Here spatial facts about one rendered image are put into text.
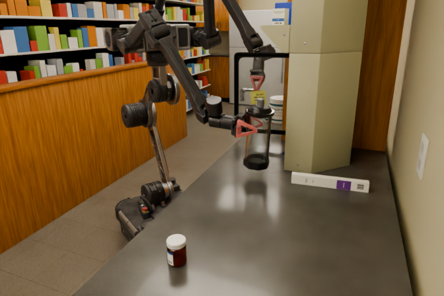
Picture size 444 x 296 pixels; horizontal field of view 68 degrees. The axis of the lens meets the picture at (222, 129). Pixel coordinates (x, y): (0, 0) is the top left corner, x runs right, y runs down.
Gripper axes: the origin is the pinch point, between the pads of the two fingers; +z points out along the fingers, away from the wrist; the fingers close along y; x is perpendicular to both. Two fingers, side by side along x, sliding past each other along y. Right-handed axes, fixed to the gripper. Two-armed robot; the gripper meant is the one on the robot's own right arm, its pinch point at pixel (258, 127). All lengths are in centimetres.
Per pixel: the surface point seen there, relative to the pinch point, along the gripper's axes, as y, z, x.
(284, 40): 8.6, 5.0, -31.8
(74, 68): 146, -235, 17
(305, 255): -42, 26, 18
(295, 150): 8.3, 13.7, 10.4
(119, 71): 153, -184, 16
